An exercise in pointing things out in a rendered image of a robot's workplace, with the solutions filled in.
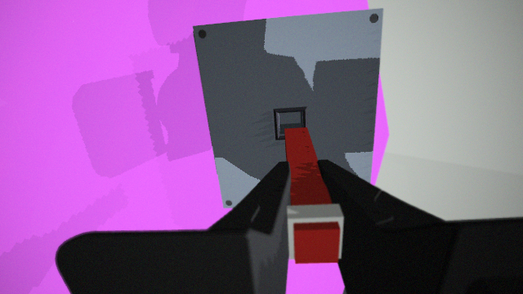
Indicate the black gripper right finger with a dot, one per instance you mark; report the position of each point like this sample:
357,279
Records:
392,247

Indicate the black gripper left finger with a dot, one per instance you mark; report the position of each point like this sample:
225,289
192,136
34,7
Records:
244,252

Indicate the grey sloped panel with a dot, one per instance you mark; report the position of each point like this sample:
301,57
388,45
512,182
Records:
259,77

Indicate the red square peg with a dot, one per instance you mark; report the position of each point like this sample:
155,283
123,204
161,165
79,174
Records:
315,225

